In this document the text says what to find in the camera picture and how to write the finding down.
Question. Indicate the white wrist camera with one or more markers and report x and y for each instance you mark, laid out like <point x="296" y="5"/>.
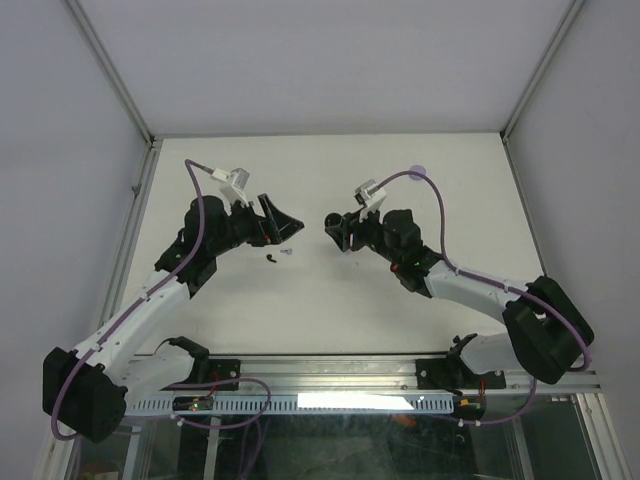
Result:
<point x="369" y="196"/>
<point x="232" y="185"/>

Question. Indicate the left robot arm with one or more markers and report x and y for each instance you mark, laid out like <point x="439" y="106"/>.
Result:
<point x="87" y="390"/>

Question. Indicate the purple earbud charging case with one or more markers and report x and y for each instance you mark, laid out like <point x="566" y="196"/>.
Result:
<point x="417" y="172"/>

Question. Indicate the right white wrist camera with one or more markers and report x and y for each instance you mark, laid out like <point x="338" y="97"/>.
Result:
<point x="369" y="196"/>

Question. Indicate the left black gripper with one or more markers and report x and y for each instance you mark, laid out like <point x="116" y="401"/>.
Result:
<point x="275" y="227"/>

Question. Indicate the black earbud charging case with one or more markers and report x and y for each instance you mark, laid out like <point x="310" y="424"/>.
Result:
<point x="333" y="220"/>

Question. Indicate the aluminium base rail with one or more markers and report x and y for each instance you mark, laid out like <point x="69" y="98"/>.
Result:
<point x="385" y="373"/>

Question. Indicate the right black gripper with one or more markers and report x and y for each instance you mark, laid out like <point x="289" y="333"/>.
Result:
<point x="342" y="235"/>

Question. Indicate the slotted cable duct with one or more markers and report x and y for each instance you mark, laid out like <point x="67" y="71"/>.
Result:
<point x="302" y="403"/>

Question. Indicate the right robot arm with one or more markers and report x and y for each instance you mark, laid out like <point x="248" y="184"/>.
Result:
<point x="545" y="332"/>

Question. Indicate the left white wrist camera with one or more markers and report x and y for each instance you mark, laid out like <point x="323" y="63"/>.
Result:
<point x="232" y="185"/>

